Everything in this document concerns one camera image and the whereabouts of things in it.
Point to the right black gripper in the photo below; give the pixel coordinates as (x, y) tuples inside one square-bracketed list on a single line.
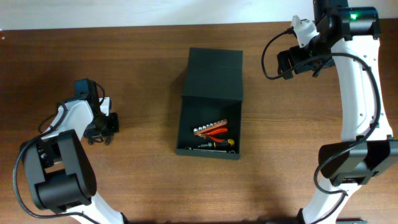
[(286, 63)]

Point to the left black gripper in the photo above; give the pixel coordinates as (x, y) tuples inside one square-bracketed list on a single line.
[(112, 122)]

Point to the orange black long-nose pliers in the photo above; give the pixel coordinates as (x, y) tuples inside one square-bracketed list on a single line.
[(100, 139)]

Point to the silver ratchet wrench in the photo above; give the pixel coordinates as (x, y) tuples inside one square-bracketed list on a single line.
[(210, 150)]

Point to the black gift box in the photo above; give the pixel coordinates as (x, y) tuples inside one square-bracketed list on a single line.
[(212, 91)]

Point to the orange socket rail set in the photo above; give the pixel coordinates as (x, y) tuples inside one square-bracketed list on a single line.
[(210, 127)]

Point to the red handled cutting pliers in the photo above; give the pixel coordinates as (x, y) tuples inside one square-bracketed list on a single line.
[(211, 134)]

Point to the yellow black stubby screwdriver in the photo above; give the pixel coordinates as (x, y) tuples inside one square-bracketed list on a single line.
[(217, 144)]

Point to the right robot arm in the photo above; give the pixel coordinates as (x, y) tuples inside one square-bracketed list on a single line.
[(348, 39)]

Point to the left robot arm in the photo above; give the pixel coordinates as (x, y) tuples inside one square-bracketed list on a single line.
[(58, 172)]

